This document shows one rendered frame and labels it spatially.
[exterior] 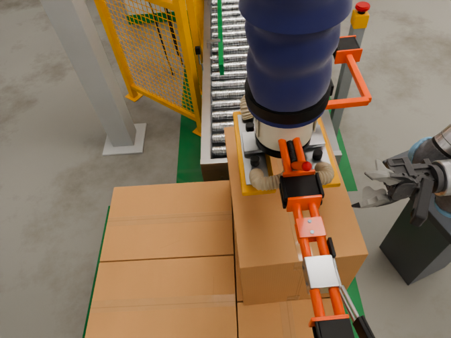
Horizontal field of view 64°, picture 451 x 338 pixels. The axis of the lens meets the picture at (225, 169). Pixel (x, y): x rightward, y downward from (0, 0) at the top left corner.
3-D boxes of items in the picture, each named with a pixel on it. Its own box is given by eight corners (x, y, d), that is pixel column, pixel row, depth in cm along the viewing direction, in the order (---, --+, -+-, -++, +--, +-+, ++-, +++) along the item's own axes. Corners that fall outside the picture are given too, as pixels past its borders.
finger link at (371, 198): (351, 195, 100) (383, 182, 95) (357, 214, 96) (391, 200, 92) (346, 191, 98) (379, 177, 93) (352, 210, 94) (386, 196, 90)
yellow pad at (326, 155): (286, 109, 126) (287, 98, 122) (315, 106, 126) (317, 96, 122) (306, 190, 105) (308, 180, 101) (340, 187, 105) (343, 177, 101)
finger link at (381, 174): (358, 157, 86) (383, 168, 90) (366, 178, 82) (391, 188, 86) (368, 150, 84) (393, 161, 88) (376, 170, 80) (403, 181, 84)
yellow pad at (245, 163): (232, 115, 126) (231, 104, 122) (261, 112, 126) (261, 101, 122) (241, 196, 106) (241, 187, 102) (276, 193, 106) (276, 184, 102)
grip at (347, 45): (328, 49, 127) (330, 37, 123) (352, 47, 127) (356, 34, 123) (334, 64, 122) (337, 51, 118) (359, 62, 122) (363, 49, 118)
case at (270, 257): (229, 182, 178) (223, 127, 146) (309, 173, 178) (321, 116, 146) (243, 306, 142) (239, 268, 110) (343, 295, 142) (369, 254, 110)
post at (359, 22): (323, 139, 261) (352, 9, 181) (333, 139, 260) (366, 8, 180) (325, 147, 256) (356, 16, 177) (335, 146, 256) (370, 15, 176)
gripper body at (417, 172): (376, 176, 96) (421, 171, 95) (387, 203, 91) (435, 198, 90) (384, 157, 90) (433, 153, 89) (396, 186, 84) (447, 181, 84)
